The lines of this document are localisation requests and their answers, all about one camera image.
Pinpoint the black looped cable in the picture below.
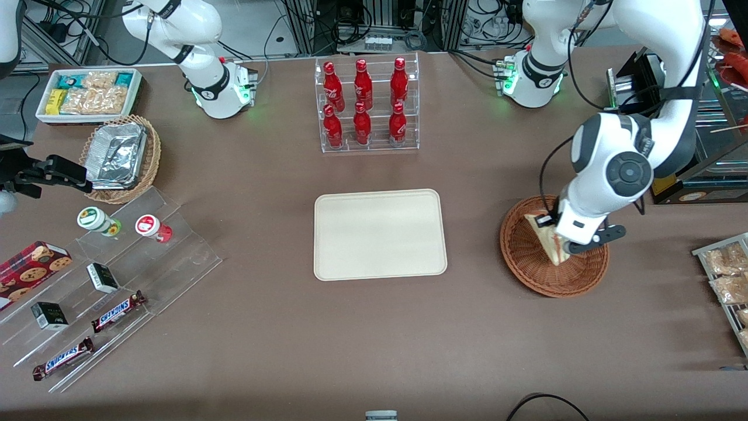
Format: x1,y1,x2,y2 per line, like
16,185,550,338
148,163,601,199
505,393,591,421

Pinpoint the tray of packaged snacks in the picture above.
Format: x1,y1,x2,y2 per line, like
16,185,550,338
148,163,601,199
692,232,748,358

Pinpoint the cream plastic serving tray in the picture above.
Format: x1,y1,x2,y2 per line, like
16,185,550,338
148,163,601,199
313,188,448,282

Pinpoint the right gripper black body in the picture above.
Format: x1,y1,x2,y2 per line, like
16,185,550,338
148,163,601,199
0,134,34,183

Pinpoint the triangular sandwich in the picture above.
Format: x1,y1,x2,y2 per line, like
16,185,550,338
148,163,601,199
524,213,572,267

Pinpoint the black glass display case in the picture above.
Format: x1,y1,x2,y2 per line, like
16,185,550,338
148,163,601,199
605,0,748,205

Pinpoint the Snickers chocolate bar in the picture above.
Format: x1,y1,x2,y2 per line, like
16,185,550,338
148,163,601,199
91,290,147,333
32,337,95,382

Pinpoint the brown round wicker basket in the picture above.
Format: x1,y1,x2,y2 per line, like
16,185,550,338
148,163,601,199
500,194,610,298

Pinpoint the clear cracker bag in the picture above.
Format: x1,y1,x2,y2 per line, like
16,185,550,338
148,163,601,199
60,88,98,116
82,70,119,91
93,86,129,115

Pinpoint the silver foil container stack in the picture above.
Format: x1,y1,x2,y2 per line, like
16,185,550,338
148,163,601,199
87,122,148,190

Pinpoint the light tan wicker basket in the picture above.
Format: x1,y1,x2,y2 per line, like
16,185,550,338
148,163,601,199
78,115,162,205

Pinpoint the small black carton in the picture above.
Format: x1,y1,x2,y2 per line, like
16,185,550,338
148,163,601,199
86,263,120,294
30,301,70,332

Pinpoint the clear acrylic bottle rack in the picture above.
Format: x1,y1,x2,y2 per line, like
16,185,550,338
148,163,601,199
315,52,420,154

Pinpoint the red cola bottle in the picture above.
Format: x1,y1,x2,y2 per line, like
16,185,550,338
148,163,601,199
388,102,408,147
390,57,409,109
352,102,373,146
354,58,374,111
322,104,344,149
323,61,346,113

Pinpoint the white rectangular snack bin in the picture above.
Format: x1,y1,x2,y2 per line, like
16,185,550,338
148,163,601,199
36,68,143,127

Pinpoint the red tartan cookie box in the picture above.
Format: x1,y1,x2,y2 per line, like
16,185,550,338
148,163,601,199
0,240,73,312

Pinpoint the green lid snack cup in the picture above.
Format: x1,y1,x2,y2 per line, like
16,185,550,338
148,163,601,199
77,206,122,237

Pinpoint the aluminium frame post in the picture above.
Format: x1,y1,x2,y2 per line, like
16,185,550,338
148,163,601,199
285,0,320,57
441,0,469,53

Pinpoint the clear acrylic step display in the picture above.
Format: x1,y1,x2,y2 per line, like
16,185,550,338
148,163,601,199
0,186,223,394

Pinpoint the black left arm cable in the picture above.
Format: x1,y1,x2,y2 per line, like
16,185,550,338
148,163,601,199
538,0,711,218

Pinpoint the red lid snack cup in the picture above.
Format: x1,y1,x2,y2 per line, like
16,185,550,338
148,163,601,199
135,214,174,244

